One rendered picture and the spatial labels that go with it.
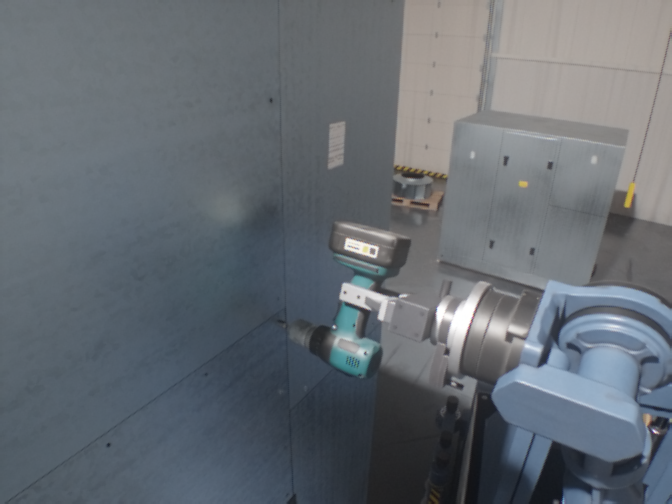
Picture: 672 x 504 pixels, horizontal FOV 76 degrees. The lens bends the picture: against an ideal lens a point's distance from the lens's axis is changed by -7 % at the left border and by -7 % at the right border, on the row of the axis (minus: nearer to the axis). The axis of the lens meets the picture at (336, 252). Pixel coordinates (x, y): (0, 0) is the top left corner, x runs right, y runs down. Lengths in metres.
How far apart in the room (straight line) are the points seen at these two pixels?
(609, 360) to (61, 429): 0.65
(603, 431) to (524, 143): 5.58
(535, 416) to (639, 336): 0.16
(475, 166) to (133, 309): 5.89
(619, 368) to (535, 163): 5.52
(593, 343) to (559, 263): 5.78
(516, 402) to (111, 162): 0.53
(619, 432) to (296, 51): 0.65
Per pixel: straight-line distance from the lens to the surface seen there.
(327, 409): 1.15
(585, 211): 6.17
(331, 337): 0.74
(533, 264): 6.50
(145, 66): 0.55
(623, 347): 0.66
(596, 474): 0.75
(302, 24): 0.74
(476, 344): 0.62
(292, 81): 0.73
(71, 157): 0.51
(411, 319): 0.63
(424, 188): 9.18
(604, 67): 10.30
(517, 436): 1.85
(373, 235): 0.68
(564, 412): 0.60
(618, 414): 0.58
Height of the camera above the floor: 3.10
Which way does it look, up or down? 26 degrees down
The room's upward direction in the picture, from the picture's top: 1 degrees clockwise
